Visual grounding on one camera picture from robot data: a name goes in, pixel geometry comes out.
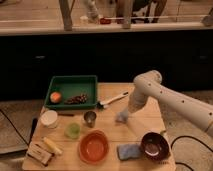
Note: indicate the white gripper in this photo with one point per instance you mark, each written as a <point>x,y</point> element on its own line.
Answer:
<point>135,104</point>

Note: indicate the small grey-blue towel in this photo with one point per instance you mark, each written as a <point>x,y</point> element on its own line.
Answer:
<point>122,116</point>

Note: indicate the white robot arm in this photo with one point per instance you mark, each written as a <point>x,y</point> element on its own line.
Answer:
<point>149,84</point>

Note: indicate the metal cup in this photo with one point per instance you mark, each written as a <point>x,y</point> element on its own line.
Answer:
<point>90,118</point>

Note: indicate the dark purple bowl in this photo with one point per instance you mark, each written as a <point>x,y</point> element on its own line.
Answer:
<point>154,146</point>

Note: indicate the blue sponge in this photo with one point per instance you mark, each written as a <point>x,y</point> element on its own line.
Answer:
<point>128,151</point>

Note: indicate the dark grape bunch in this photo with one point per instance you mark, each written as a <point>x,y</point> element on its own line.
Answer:
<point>80,99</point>

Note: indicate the wooden light table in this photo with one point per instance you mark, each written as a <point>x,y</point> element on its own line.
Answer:
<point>146,120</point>

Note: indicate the orange bowl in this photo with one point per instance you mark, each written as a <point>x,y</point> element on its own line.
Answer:
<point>93,147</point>

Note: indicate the green plastic tray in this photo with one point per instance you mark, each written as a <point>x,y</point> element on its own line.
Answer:
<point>72,86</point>

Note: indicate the green plastic cup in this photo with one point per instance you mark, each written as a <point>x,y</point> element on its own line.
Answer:
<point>72,130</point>

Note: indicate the orange peach fruit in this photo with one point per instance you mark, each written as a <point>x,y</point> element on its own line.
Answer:
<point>55,97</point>

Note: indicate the white cup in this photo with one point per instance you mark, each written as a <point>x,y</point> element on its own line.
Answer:
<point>49,119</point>

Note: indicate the yellow banana piece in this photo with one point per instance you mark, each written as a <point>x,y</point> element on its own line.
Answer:
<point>52,146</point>

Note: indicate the wooden block box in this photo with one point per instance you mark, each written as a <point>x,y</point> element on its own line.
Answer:
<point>39,154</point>

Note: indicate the white handled dish brush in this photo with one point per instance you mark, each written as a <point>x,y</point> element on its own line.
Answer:
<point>105,103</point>

